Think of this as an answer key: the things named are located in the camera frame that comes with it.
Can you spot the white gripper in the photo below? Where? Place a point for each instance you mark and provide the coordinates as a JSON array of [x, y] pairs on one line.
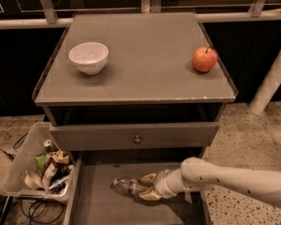
[[160, 183]]

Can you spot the clear plastic water bottle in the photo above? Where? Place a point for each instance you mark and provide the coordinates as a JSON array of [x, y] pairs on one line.
[[129, 186]]

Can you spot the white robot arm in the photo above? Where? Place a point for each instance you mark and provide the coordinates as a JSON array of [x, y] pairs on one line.
[[195, 174]]

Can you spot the top drawer with knob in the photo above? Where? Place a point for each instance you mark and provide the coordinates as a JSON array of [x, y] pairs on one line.
[[134, 136]]

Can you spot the open middle drawer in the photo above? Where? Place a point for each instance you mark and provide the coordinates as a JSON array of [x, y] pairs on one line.
[[94, 201]]

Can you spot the white squeeze bottle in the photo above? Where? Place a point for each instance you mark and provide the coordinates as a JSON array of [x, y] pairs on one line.
[[49, 173]]

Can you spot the crumpled brown paper bag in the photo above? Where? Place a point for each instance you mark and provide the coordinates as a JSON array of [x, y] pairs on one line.
[[60, 157]]

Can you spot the translucent plastic bin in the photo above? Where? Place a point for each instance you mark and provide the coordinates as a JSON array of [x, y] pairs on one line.
[[26, 161]]

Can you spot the small metal can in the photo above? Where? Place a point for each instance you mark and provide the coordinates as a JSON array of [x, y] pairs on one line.
[[49, 146]]

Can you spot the green packet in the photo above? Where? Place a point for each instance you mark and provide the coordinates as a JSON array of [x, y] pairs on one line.
[[41, 161]]

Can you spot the small white cup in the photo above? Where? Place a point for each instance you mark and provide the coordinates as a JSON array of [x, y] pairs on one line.
[[32, 180]]

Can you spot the red apple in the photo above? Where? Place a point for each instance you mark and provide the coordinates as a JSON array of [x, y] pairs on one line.
[[204, 59]]

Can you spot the white ceramic bowl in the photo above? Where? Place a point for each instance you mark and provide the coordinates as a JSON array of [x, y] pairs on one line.
[[89, 57]]

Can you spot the metal railing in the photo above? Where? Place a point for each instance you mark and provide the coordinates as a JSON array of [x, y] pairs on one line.
[[257, 12]]

